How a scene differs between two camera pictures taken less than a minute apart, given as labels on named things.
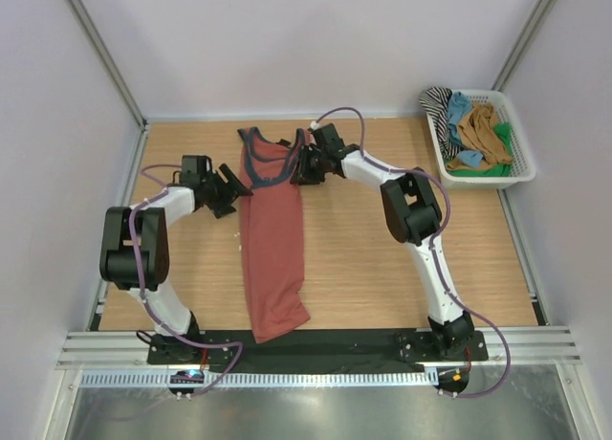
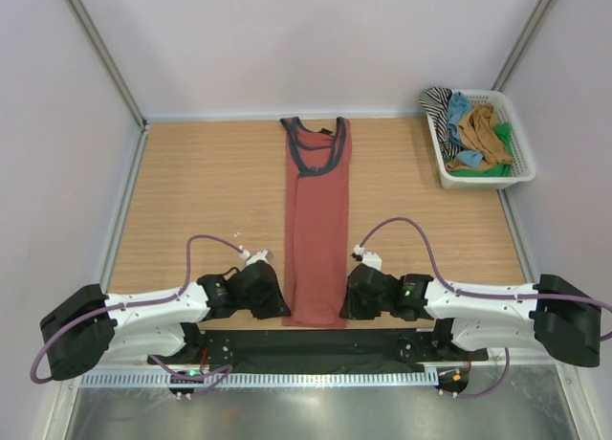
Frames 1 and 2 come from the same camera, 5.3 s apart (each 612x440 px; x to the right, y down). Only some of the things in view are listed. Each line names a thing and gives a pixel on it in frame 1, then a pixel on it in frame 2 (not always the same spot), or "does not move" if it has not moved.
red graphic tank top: [274, 239] -> [318, 225]
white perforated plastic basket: [523, 166] does not move
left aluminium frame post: [104, 51] does not move
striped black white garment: [435, 101] does not move
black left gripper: [230, 191] -> [276, 306]
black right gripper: [302, 174] -> [351, 309]
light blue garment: [458, 102] does not move
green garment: [492, 171] does not move
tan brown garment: [478, 133] does not move
